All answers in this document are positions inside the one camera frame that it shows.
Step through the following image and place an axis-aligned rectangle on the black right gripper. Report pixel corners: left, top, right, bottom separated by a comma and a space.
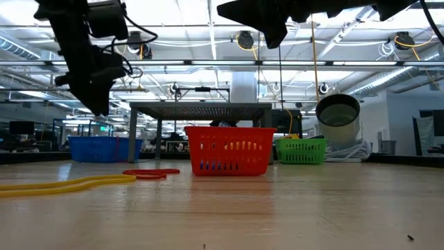
216, 0, 419, 50

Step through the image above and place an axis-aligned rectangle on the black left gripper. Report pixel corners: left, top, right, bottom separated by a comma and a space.
54, 44, 128, 117

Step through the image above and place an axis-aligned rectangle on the blue plastic basket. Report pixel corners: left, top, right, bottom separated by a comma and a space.
67, 135, 144, 164

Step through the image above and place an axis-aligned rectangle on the yellow rubber band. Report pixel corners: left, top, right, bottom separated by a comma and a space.
0, 174, 137, 199

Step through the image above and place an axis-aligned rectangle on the grey perforated metal shelf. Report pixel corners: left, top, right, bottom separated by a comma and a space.
128, 101, 273, 164

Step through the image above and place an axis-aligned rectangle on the green plastic basket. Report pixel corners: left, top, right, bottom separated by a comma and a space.
275, 137, 329, 165

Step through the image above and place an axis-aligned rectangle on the overhead light bar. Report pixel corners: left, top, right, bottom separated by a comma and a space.
0, 59, 444, 67

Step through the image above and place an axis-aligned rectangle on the red plastic basket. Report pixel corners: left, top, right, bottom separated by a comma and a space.
183, 125, 278, 176

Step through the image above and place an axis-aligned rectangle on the grey waste bin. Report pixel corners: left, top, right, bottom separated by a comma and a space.
380, 140, 397, 156

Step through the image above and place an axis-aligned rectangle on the black ceiling cable reel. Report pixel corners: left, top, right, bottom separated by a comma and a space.
393, 31, 417, 51
235, 30, 256, 50
126, 30, 153, 60

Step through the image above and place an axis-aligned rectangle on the black hanging cable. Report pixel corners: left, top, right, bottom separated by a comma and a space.
277, 44, 284, 112

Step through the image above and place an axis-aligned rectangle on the yellow hanging cable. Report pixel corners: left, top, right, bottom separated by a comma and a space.
309, 15, 319, 103

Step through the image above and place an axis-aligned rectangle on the black camera gantry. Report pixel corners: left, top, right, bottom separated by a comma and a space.
175, 86, 232, 104

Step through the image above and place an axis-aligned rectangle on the silver ventilation duct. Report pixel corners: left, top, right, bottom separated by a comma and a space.
0, 34, 62, 72
346, 51, 444, 98

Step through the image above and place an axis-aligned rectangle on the white coiled cable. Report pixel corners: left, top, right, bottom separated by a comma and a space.
324, 137, 373, 163

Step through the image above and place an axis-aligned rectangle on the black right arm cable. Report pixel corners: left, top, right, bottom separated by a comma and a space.
419, 0, 444, 46

